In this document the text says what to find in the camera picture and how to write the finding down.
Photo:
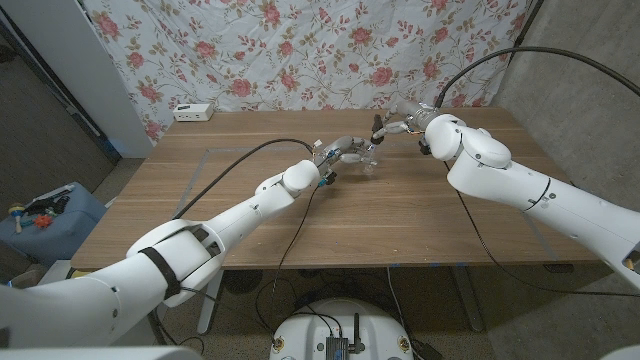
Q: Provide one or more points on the orange toy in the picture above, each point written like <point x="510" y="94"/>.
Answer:
<point x="43" y="221"/>

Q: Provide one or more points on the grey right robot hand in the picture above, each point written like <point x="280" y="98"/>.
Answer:
<point x="417" y="117"/>

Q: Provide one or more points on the blue storage box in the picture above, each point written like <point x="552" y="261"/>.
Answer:
<point x="65" y="235"/>

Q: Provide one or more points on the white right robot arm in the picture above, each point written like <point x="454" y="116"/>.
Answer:
<point x="525" y="185"/>

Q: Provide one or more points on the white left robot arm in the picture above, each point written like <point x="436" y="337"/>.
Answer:
<point x="240" y="217"/>

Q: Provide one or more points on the white mat with yellow print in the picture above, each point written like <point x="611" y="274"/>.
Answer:
<point x="55" y="270"/>

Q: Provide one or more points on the white power strip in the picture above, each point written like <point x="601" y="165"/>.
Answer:
<point x="192" y="112"/>

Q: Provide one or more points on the black antenna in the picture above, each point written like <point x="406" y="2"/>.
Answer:
<point x="357" y="332"/>

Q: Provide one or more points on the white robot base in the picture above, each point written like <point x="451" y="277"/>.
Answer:
<point x="310" y="330"/>

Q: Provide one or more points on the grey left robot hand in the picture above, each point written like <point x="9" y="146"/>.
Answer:
<point x="337" y="147"/>

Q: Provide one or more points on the wooden toy mallet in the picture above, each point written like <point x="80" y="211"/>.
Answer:
<point x="16" y="210"/>

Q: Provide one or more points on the floral backdrop cloth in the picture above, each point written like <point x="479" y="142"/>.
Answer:
<point x="310" y="50"/>

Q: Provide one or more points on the black toy pieces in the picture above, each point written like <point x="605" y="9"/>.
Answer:
<point x="55" y="205"/>

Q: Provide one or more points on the white flat stick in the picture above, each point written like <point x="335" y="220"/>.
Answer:
<point x="55" y="192"/>

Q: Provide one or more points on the white table leg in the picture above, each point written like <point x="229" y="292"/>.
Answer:
<point x="205" y="320"/>

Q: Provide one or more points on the black round object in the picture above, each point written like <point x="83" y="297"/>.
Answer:
<point x="245" y="281"/>

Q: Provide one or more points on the grey computer box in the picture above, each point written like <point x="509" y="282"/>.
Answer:
<point x="337" y="347"/>

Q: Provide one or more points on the grey table leg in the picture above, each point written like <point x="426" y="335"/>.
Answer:
<point x="467" y="300"/>

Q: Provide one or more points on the black backdrop pole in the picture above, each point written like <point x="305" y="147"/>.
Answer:
<point x="525" y="25"/>

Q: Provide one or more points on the clear plastic dispenser bottle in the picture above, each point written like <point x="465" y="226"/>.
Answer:
<point x="369" y="167"/>

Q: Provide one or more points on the black pump head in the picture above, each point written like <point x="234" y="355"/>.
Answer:
<point x="377" y="122"/>

